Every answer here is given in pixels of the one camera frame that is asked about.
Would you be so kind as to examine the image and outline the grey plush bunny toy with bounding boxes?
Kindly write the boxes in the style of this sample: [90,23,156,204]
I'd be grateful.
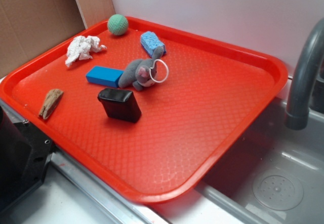
[118,46,170,91]

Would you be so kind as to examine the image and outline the blue rectangular block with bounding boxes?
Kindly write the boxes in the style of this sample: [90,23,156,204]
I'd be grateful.
[86,66,124,88]

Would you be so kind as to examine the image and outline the grey toy sink basin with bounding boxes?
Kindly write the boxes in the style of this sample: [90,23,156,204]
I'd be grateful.
[151,97,324,224]

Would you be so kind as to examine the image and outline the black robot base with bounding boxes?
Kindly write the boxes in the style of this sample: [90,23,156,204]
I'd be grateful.
[1,108,54,213]

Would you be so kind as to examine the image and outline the green textured ball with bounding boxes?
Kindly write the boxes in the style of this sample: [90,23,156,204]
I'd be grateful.
[107,14,129,36]

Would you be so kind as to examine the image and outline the red plastic tray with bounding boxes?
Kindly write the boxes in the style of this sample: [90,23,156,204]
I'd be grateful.
[1,17,288,204]

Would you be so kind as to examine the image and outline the brown wood piece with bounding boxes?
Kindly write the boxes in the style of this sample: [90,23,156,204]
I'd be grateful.
[38,89,64,120]

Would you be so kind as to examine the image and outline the grey plastic faucet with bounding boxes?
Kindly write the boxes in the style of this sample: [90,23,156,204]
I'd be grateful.
[284,19,323,130]

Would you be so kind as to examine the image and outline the black leather pouch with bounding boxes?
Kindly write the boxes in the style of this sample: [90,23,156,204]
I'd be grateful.
[97,88,142,123]

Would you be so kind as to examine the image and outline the brown cardboard panel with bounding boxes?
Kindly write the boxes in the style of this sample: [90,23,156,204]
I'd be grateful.
[1,0,115,77]

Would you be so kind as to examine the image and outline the crumpled white paper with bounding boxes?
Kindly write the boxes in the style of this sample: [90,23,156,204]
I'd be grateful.
[65,35,107,67]

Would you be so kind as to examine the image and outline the blue sponge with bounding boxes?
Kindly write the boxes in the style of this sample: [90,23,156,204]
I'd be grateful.
[140,31,167,57]

